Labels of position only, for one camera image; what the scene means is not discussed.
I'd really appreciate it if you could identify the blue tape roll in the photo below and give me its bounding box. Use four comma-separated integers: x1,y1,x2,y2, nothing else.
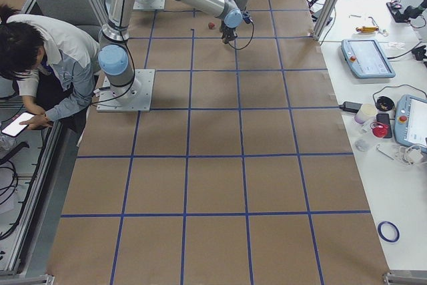
377,221,400,243

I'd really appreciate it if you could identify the red round lid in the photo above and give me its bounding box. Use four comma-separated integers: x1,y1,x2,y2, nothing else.
370,122,390,138

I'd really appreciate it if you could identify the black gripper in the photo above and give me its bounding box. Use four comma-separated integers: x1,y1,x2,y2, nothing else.
220,23,237,43

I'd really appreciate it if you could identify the gold wrapped tool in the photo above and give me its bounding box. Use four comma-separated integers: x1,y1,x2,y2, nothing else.
356,26,379,33

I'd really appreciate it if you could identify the teach pendant tablet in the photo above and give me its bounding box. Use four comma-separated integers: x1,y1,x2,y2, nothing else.
394,95,426,153
341,39,396,79

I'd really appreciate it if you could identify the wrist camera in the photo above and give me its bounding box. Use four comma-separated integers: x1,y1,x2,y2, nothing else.
242,11,253,24

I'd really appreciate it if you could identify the person in white shirt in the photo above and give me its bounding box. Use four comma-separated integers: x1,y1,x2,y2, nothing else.
1,5,100,133

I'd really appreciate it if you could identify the white paper cup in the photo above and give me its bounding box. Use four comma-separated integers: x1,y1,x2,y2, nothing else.
354,103,378,124

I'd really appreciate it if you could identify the aluminium frame post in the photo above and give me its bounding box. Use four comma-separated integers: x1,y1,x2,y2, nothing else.
312,0,351,42

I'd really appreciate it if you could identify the white smartphone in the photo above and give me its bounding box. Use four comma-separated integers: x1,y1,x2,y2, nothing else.
1,112,35,137

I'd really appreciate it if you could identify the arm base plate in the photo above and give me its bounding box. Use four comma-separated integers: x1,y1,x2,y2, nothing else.
133,0,165,11
96,69,155,113

